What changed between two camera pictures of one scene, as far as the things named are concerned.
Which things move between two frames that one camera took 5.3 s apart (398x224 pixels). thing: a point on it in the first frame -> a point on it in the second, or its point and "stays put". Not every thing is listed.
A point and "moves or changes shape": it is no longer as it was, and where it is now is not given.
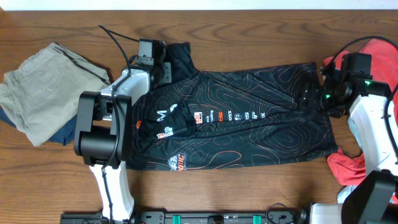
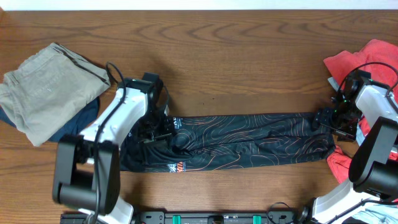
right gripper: (310, 95) -> (323, 118)
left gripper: (169, 75) -> (150, 139)
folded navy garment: (69, 133) stays put
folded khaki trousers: (43, 93) stays put
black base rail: (183, 217) stays put
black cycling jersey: (223, 117) moves or changes shape
